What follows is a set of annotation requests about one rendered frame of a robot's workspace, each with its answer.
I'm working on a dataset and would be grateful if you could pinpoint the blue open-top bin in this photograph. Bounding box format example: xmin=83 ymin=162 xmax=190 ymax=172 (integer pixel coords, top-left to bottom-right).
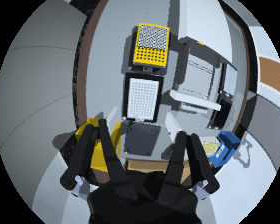
xmin=209 ymin=131 xmax=241 ymax=168

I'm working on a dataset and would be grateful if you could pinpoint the light grey bench mat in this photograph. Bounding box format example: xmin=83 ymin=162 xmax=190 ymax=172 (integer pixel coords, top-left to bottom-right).
xmin=86 ymin=0 xmax=247 ymax=170

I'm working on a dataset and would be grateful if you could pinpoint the yellow bin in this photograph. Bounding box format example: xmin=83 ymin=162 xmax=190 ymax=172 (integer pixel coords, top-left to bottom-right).
xmin=75 ymin=117 xmax=121 ymax=172

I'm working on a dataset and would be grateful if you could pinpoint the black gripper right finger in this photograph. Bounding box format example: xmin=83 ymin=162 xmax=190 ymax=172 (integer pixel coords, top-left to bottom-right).
xmin=157 ymin=112 xmax=220 ymax=205

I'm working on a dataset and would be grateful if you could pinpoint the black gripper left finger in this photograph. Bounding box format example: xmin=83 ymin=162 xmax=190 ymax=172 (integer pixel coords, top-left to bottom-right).
xmin=60 ymin=107 xmax=138 ymax=206

